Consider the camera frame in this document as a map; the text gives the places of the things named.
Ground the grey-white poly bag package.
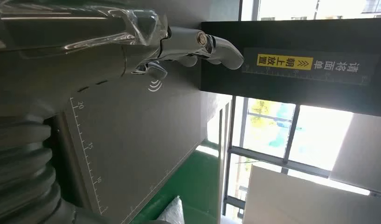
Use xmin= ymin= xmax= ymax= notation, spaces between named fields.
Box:
xmin=157 ymin=196 xmax=186 ymax=224

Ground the green conveyor belt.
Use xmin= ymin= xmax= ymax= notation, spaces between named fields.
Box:
xmin=128 ymin=140 xmax=221 ymax=224

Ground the white flat board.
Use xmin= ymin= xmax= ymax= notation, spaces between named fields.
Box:
xmin=242 ymin=164 xmax=381 ymax=224

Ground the black scanner base plate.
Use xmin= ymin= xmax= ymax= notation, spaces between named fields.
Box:
xmin=51 ymin=62 xmax=211 ymax=224

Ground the dark window frame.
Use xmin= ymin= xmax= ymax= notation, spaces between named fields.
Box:
xmin=222 ymin=95 xmax=381 ymax=218

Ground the black scanner post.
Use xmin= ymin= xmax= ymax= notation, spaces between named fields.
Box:
xmin=200 ymin=17 xmax=381 ymax=118

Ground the scanner post label sticker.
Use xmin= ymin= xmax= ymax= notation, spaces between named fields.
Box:
xmin=241 ymin=47 xmax=380 ymax=87

